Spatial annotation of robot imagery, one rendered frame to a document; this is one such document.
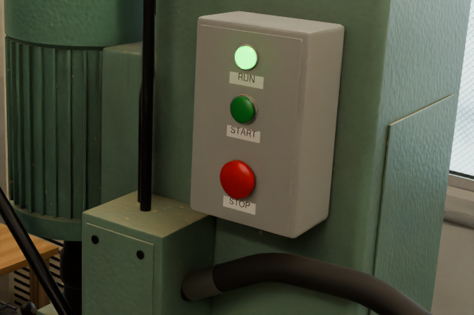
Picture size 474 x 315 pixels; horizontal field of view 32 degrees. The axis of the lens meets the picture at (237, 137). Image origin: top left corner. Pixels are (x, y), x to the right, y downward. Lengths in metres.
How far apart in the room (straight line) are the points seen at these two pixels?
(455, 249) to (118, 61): 1.58
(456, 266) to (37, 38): 1.63
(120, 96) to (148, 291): 0.22
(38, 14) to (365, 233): 0.41
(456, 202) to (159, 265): 1.62
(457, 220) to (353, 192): 1.59
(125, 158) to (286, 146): 0.27
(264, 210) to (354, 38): 0.15
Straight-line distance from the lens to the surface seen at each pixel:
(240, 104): 0.62
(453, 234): 2.27
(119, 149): 0.85
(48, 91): 0.89
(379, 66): 0.64
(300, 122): 0.60
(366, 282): 0.64
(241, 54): 0.61
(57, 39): 0.87
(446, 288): 2.33
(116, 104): 0.84
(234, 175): 0.63
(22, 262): 2.53
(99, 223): 0.72
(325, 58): 0.62
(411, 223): 0.77
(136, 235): 0.70
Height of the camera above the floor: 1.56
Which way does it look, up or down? 16 degrees down
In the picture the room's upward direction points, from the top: 3 degrees clockwise
